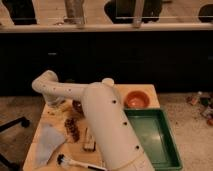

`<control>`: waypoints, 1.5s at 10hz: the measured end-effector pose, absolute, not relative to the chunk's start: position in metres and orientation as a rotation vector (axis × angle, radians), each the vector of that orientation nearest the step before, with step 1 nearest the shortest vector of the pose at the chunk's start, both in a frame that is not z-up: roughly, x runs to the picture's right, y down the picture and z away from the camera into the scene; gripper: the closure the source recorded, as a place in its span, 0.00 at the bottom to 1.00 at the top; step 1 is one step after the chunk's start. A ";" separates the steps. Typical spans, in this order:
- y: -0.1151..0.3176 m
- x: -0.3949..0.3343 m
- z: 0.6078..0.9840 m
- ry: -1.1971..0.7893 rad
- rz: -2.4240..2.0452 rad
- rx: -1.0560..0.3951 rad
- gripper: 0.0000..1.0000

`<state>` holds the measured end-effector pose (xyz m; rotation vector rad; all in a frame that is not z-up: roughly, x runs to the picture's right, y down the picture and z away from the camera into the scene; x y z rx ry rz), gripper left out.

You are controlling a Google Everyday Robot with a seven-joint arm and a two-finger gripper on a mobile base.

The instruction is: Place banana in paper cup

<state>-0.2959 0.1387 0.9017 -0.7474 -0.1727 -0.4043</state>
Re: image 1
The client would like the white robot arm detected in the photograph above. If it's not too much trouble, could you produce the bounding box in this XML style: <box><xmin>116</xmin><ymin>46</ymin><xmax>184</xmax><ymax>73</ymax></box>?
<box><xmin>32</xmin><ymin>70</ymin><xmax>155</xmax><ymax>171</ymax></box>

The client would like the dark maroon bowl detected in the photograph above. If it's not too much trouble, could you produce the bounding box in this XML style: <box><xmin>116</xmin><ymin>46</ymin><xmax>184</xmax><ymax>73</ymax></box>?
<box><xmin>72</xmin><ymin>100</ymin><xmax>83</xmax><ymax>114</ymax></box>

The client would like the brown grape bunch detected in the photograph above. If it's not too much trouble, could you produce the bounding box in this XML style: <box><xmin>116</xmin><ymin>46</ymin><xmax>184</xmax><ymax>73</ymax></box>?
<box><xmin>64</xmin><ymin>118</ymin><xmax>80</xmax><ymax>142</ymax></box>

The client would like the light blue cloth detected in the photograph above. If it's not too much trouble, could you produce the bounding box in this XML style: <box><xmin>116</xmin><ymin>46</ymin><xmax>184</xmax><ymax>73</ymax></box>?
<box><xmin>35</xmin><ymin>123</ymin><xmax>66</xmax><ymax>168</ymax></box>

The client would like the black white eraser block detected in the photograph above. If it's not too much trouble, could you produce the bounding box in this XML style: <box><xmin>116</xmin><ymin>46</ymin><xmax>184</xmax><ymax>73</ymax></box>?
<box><xmin>83</xmin><ymin>128</ymin><xmax>96</xmax><ymax>152</ymax></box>

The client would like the orange bowl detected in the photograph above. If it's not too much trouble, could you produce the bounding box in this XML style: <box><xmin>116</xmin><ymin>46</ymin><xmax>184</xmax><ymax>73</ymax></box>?
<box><xmin>124</xmin><ymin>91</ymin><xmax>150</xmax><ymax>108</ymax></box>

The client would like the black office chair base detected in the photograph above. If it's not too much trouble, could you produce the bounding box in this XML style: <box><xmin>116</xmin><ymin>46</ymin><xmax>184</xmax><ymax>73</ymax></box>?
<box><xmin>0</xmin><ymin>116</ymin><xmax>31</xmax><ymax>171</ymax></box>

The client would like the green plastic tray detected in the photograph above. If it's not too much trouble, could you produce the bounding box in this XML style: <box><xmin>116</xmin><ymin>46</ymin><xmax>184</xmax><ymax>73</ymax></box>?
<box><xmin>125</xmin><ymin>109</ymin><xmax>182</xmax><ymax>171</ymax></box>

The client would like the small brown object on floor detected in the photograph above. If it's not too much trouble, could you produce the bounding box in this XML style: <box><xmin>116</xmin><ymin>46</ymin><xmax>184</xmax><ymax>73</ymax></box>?
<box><xmin>206</xmin><ymin>118</ymin><xmax>213</xmax><ymax>126</ymax></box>

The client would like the white handled dish brush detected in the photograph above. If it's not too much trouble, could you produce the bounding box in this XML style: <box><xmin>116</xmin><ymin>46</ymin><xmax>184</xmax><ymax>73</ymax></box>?
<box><xmin>57</xmin><ymin>154</ymin><xmax>108</xmax><ymax>171</ymax></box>

